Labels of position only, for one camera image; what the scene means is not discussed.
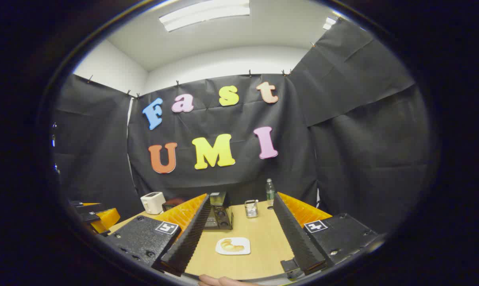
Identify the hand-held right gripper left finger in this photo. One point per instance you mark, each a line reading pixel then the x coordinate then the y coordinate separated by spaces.
pixel 185 242

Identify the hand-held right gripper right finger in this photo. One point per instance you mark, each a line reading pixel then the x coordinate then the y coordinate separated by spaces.
pixel 297 238

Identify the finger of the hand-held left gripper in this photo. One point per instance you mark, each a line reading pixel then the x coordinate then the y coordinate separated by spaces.
pixel 75 203
pixel 106 220

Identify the black electric oven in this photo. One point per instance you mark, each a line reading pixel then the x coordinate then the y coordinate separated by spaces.
pixel 221 217

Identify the golden croissant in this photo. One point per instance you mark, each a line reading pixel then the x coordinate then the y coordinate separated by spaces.
pixel 231 246

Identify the white toaster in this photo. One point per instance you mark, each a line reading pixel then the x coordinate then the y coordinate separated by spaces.
pixel 152 202

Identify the white plate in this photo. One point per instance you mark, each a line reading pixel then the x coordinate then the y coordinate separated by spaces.
pixel 245 244

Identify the clear plastic water bottle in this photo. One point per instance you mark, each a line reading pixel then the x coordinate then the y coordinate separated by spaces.
pixel 270 192

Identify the metal mesh holder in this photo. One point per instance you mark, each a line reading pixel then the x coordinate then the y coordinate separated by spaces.
pixel 251 209

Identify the black backdrop cloth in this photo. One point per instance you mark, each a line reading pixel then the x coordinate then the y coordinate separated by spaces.
pixel 362 159

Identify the ceiling light panel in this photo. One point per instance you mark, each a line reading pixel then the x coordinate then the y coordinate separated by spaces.
pixel 203 14
pixel 329 23

